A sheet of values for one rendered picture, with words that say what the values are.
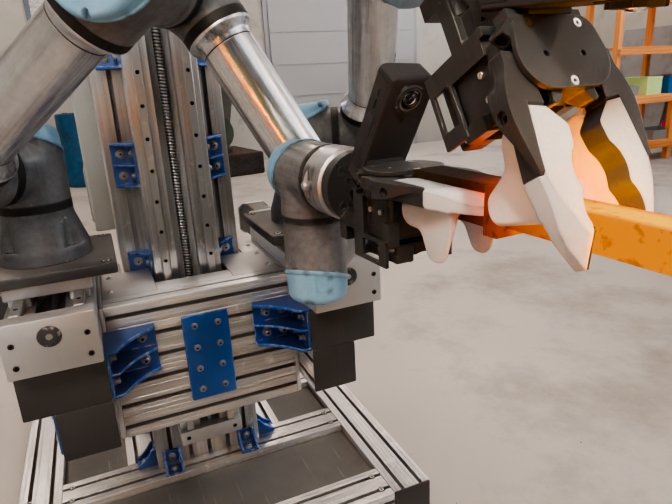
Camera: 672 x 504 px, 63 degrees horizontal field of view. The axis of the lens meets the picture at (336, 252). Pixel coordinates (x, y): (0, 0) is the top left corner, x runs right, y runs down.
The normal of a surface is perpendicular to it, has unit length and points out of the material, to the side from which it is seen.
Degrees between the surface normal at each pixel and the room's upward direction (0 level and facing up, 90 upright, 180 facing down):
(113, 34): 136
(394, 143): 121
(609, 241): 90
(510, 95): 61
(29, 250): 73
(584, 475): 0
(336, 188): 91
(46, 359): 90
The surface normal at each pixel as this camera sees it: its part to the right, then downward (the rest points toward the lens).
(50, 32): -0.22, 0.40
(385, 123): 0.40, 0.70
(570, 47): 0.39, -0.26
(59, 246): 0.69, -0.13
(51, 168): 0.95, 0.05
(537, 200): -0.81, 0.36
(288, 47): 0.40, 0.25
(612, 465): -0.05, -0.95
